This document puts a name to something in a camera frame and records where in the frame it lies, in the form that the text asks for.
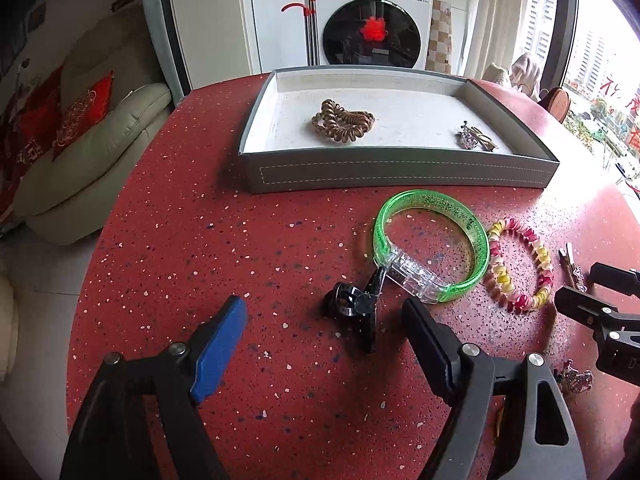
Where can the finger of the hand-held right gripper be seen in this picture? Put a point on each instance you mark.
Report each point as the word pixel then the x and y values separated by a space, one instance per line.
pixel 590 312
pixel 617 279

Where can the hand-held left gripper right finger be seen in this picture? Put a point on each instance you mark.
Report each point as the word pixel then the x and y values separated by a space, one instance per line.
pixel 425 347

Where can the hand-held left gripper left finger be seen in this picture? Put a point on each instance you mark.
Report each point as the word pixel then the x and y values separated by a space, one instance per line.
pixel 220 345

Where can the silver hair clip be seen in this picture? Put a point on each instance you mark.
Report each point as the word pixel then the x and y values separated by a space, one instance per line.
pixel 572 267

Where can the silver ornament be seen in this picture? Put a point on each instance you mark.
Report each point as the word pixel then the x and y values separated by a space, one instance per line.
pixel 575 379

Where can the black hair claw clip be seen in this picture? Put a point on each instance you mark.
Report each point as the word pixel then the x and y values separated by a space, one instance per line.
pixel 362 310

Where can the green translucent bangle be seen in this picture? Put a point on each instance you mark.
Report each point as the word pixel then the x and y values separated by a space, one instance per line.
pixel 385 232

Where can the grey jewelry tray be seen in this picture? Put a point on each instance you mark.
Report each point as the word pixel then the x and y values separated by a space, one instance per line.
pixel 400 120

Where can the red window sticker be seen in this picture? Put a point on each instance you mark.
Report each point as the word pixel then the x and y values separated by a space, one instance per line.
pixel 625 105

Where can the wicker chair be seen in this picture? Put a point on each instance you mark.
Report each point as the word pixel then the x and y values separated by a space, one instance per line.
pixel 557 105

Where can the cream leather sofa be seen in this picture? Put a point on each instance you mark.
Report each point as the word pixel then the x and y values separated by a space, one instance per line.
pixel 100 160

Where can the beige clothes pile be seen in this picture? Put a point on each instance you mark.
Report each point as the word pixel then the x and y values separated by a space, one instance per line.
pixel 525 72

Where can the red embroidered cushion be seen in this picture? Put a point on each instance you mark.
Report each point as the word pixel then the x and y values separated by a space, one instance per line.
pixel 82 117

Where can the red printed blanket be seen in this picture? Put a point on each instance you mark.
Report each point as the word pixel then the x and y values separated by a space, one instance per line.
pixel 25 130

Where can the white curtain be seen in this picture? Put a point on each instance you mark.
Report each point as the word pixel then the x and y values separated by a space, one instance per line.
pixel 495 15

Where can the checkered cloth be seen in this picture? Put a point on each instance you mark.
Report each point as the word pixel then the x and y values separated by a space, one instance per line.
pixel 440 35

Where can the white cabinet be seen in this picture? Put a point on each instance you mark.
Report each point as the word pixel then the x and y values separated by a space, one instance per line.
pixel 277 15

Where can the white washing machine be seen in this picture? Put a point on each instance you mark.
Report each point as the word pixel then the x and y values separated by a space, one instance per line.
pixel 370 15

